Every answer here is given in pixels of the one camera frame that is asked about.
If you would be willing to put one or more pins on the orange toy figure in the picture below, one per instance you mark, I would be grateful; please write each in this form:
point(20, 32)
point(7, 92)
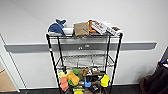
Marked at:
point(90, 27)

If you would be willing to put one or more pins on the white bowl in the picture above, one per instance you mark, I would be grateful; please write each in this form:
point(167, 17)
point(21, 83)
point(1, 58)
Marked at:
point(68, 31)

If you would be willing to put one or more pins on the brown plush toy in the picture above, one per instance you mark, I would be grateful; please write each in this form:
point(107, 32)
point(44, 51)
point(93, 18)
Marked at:
point(85, 72)

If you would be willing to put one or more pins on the green toy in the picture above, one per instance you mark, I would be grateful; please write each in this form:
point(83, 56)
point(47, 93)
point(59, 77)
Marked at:
point(76, 71)

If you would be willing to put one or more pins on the white box with brown print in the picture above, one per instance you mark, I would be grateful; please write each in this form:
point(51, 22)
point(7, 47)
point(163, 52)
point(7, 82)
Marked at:
point(99, 26)

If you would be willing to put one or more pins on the black bag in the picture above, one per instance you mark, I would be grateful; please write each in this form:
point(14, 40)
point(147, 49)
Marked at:
point(94, 79)

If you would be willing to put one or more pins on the orange yellow plush toy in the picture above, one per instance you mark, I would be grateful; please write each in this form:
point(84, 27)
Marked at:
point(73, 79)

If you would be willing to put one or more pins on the blue whale plush toy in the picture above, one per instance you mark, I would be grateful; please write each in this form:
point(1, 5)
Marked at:
point(56, 28)

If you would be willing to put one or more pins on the white box with black lettering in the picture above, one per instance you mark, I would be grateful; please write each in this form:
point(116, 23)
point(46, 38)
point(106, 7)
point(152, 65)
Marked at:
point(114, 29)

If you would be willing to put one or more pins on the small blue toy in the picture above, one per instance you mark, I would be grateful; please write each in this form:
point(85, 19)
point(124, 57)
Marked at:
point(87, 82)

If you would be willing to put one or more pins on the yellow bag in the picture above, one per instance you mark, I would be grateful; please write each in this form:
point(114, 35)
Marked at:
point(105, 80)

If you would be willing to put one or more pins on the salmon orange toy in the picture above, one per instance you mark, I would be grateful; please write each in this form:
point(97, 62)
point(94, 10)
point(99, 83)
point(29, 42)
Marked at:
point(64, 84)

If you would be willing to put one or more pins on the yellow toy with dark print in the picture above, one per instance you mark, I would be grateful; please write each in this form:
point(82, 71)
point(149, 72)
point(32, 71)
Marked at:
point(78, 90)

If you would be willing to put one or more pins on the grey wall socket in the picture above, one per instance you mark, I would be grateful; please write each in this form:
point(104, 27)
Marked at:
point(87, 46)
point(80, 48)

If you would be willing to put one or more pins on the long grey wall band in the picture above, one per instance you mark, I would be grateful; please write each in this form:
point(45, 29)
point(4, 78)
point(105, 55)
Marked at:
point(26, 47)

